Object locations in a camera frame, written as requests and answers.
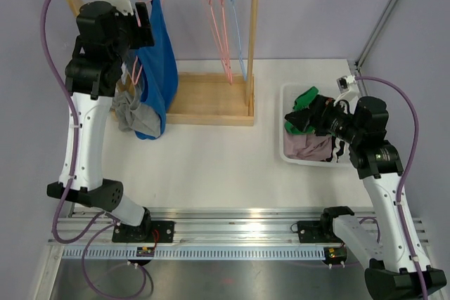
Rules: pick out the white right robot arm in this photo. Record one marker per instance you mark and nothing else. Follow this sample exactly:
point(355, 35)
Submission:
point(397, 266)

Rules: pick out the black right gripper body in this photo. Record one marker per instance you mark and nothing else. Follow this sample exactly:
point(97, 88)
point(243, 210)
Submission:
point(334, 120)

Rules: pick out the pink wire hanger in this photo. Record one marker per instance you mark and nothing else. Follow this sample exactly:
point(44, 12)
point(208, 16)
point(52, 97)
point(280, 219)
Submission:
point(224, 43)

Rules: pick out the blue tank top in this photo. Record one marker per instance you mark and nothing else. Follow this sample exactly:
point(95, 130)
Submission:
point(159, 75)

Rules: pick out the light blue wire hanger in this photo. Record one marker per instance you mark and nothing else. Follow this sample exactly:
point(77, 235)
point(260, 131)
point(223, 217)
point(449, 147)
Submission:
point(236, 36)

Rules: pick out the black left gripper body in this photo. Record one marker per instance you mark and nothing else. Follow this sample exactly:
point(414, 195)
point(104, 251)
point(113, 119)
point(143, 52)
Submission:
point(131, 36)

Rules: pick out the white slotted cable duct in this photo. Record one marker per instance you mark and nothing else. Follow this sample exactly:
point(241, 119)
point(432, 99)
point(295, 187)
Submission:
point(199, 253)

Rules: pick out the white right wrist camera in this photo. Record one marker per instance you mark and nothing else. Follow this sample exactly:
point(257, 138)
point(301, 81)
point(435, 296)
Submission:
point(348, 89)

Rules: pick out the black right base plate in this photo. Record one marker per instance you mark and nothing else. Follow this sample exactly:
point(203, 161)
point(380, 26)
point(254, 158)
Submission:
point(314, 232)

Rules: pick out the aluminium mounting rail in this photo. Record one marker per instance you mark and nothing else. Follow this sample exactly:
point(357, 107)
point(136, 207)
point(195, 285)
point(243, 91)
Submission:
point(244, 227)

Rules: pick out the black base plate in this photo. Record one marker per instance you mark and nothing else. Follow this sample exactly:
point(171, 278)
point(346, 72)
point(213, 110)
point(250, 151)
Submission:
point(160, 231)
point(314, 232)

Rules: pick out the green tank top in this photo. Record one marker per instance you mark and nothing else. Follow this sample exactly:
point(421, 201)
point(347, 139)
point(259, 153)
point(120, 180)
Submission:
point(301, 102)

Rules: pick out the black white striped tank top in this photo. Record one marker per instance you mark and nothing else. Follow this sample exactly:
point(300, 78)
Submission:
point(339, 150)

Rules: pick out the mauve pink tank top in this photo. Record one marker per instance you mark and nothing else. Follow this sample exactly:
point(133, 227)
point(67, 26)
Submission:
point(307, 147)

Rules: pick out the white perforated plastic basket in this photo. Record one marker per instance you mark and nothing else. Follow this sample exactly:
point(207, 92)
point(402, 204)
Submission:
point(288, 93)

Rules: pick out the aluminium corner frame post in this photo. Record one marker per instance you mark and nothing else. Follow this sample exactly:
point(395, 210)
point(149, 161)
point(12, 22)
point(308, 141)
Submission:
point(381, 23)

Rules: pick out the wooden clothes rack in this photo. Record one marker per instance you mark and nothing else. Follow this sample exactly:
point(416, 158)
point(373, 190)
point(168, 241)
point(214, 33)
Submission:
point(205, 98)

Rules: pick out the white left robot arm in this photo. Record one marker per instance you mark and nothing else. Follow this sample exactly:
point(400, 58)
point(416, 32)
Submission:
point(90, 80)

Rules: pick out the grey tank top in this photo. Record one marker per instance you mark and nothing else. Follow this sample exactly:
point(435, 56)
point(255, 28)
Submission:
point(133, 114)

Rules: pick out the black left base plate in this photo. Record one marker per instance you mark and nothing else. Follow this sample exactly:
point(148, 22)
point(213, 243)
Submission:
point(160, 231)

